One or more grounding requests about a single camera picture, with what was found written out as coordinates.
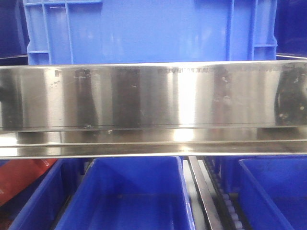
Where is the blue middle shelf bin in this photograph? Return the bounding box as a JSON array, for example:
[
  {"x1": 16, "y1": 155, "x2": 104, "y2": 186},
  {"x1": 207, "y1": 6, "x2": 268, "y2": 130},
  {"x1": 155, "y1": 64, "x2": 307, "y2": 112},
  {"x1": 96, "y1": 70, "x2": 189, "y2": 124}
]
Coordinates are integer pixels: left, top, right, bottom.
[{"x1": 56, "y1": 156, "x2": 195, "y2": 230}]

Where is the blue shelf bin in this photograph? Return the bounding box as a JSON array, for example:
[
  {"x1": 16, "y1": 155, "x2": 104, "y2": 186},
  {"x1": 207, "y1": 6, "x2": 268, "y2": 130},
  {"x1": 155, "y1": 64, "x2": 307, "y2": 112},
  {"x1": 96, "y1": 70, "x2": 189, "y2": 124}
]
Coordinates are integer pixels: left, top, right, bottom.
[
  {"x1": 56, "y1": 156, "x2": 195, "y2": 230},
  {"x1": 238, "y1": 157, "x2": 307, "y2": 230},
  {"x1": 7, "y1": 159, "x2": 72, "y2": 230}
]

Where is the stainless steel shelf beam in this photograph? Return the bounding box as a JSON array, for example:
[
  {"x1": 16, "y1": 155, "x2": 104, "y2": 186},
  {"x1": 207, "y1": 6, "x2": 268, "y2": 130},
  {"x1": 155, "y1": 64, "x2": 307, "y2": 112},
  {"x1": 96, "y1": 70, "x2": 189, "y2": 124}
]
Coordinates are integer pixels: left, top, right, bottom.
[{"x1": 0, "y1": 60, "x2": 307, "y2": 159}]

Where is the blue right shelf bin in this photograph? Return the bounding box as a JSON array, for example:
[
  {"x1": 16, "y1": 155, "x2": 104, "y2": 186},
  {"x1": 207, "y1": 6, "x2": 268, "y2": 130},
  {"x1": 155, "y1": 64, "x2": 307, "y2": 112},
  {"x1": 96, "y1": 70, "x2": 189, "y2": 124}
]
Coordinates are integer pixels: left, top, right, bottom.
[{"x1": 238, "y1": 157, "x2": 307, "y2": 230}]

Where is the blue left shelf bin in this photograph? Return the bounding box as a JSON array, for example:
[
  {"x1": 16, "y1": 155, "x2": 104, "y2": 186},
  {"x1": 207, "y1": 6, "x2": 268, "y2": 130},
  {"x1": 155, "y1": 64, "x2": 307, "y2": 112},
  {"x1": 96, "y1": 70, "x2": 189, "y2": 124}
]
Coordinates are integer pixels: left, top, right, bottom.
[{"x1": 7, "y1": 159, "x2": 72, "y2": 230}]

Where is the light blue upper crate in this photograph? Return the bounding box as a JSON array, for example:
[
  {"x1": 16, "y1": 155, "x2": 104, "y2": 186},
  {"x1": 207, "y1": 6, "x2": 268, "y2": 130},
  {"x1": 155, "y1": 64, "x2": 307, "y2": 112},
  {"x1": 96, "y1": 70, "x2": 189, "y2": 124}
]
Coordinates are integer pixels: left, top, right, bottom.
[{"x1": 24, "y1": 0, "x2": 277, "y2": 65}]

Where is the red object in bin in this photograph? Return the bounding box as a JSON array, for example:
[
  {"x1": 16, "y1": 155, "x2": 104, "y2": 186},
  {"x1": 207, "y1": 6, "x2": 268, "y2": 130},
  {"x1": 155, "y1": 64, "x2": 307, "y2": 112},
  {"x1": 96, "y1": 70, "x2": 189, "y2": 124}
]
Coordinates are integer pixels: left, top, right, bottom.
[{"x1": 0, "y1": 159, "x2": 57, "y2": 206}]

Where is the steel roller track rail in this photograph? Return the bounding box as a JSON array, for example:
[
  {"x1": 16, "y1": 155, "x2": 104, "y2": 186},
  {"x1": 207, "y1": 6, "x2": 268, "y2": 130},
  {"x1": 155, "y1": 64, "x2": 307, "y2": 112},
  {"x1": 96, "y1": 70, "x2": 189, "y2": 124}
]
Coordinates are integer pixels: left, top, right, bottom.
[{"x1": 185, "y1": 156, "x2": 252, "y2": 230}]

